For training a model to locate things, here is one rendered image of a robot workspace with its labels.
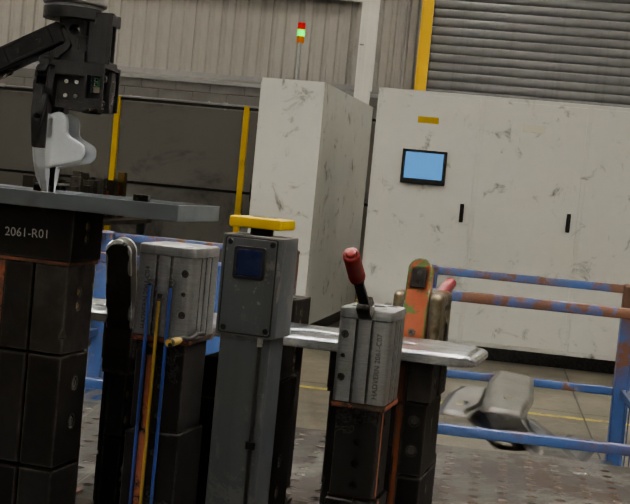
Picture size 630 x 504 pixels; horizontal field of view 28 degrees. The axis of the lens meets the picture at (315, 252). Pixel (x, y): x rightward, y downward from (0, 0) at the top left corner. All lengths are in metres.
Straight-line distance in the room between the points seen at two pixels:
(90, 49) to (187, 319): 0.35
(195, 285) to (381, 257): 8.10
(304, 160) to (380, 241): 0.86
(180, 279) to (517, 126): 8.14
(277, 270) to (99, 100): 0.28
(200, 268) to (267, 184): 8.17
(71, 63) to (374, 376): 0.51
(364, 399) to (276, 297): 0.22
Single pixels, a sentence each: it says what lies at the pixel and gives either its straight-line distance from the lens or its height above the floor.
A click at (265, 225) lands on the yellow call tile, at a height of 1.15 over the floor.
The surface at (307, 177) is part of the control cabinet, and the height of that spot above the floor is 1.26.
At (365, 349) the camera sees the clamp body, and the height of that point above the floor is 1.01.
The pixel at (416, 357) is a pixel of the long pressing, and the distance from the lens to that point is 1.62.
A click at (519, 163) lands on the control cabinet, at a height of 1.51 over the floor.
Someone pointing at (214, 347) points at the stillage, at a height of 0.70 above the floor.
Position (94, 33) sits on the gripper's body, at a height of 1.35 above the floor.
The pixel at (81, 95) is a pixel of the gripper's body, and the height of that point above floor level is 1.28.
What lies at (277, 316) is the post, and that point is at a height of 1.05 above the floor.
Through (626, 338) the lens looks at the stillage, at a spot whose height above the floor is 0.75.
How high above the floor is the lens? 1.20
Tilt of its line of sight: 3 degrees down
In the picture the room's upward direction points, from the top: 5 degrees clockwise
